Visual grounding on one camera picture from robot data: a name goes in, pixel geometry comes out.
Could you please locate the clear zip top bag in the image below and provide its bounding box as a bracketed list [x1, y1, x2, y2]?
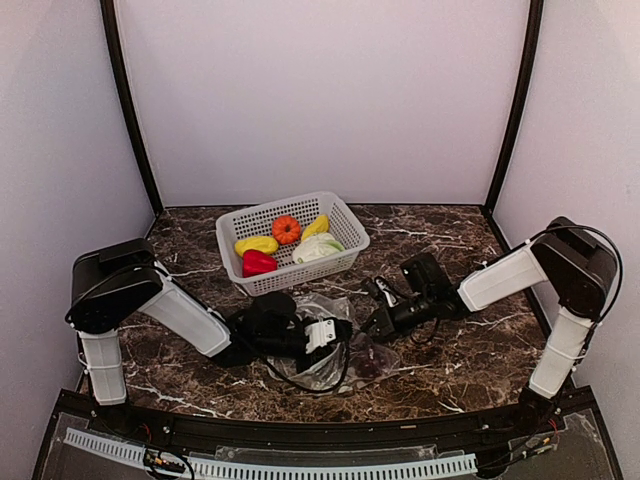
[268, 293, 400, 393]

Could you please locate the white fake cauliflower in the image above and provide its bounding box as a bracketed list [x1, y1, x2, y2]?
[292, 232, 345, 264]

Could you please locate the red fake food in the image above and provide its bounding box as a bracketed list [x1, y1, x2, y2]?
[242, 249, 278, 278]

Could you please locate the orange fake pumpkin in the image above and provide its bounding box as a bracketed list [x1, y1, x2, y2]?
[272, 215, 301, 245]

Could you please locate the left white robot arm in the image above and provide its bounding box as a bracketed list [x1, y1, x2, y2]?
[65, 238, 353, 436]

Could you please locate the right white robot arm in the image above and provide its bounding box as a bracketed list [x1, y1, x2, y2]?
[362, 216, 624, 434]

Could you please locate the white perforated plastic basket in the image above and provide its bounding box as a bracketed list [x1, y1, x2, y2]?
[216, 191, 370, 296]

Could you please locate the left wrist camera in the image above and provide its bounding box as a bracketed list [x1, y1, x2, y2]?
[304, 317, 353, 354]

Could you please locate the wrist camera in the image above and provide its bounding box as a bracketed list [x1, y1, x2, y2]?
[361, 276, 407, 307]
[304, 317, 353, 354]

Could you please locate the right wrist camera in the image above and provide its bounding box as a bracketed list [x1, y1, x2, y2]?
[361, 276, 407, 307]

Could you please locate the white slotted cable duct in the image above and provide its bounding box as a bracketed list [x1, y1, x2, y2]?
[63, 427, 479, 479]

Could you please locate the black front rail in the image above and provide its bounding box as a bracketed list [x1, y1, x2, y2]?
[56, 390, 552, 451]

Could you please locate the right black frame post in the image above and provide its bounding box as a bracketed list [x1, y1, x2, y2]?
[484, 0, 544, 215]

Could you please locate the black frame post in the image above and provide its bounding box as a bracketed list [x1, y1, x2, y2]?
[99, 0, 164, 217]
[484, 0, 544, 215]

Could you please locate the left black frame post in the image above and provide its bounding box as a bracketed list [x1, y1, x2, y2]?
[99, 0, 164, 217]

